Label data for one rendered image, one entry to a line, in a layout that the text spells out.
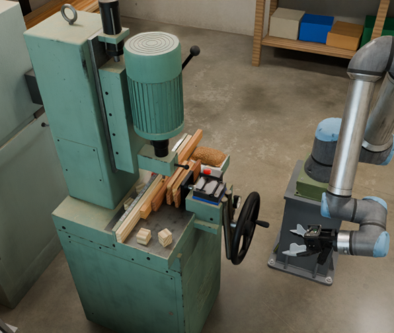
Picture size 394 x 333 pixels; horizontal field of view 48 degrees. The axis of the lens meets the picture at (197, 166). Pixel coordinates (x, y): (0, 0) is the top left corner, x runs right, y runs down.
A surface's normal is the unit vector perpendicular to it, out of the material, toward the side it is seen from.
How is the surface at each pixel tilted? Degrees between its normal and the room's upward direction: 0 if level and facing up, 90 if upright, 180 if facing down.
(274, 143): 0
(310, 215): 90
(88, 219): 0
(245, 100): 0
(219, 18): 90
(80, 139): 90
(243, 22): 90
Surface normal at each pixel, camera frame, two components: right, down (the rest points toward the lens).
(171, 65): 0.65, 0.49
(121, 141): -0.40, 0.61
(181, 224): -0.02, -0.76
